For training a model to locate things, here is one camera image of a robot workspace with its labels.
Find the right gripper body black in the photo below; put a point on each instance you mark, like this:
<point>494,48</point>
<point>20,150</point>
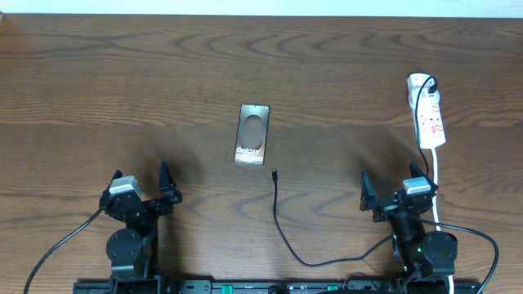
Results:
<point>385,210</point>

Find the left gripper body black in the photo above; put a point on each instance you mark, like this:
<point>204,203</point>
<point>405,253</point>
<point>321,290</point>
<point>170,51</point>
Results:
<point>158,210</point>

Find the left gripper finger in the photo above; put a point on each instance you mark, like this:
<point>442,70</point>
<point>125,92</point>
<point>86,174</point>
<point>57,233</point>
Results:
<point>117,174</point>
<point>166,183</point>

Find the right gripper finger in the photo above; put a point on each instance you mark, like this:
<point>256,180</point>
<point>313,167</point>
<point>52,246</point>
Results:
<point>367,193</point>
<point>416,172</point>

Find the Galaxy smartphone with bronze screen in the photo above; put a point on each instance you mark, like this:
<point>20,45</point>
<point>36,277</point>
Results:
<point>250,145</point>

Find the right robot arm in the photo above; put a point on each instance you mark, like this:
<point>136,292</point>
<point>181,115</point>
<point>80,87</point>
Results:
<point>428,257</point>

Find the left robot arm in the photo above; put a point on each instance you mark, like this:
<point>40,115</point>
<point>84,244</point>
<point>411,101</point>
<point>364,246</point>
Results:
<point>133,250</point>

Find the black USB charger plug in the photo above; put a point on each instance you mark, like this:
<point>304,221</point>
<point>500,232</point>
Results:
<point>432,88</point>

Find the white power strip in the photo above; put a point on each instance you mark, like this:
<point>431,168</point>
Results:
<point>425,107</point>

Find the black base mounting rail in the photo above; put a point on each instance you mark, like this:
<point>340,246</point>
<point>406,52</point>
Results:
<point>358,285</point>

